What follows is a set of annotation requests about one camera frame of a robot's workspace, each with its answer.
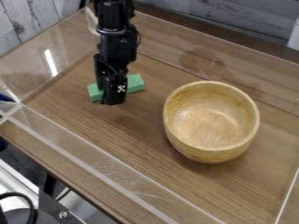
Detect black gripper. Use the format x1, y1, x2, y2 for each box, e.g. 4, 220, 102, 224
94, 27, 141, 105

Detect green rectangular block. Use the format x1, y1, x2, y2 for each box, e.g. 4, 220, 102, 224
88, 73, 146, 103

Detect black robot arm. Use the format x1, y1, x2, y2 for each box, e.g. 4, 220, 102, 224
94, 0, 141, 105

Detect light wooden bowl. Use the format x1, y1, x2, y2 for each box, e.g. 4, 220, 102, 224
163, 80, 261, 164

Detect clear acrylic tray walls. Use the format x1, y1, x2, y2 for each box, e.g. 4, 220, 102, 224
0, 4, 299, 224

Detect black table leg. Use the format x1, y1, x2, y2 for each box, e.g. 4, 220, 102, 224
43, 174, 58, 197

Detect clear acrylic corner bracket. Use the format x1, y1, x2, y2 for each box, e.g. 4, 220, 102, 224
86, 7, 99, 36

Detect black metal bracket with screw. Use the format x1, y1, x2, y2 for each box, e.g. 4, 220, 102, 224
36, 191, 87, 224

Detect black cable loop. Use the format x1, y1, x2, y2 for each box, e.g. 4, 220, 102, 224
0, 192, 39, 224

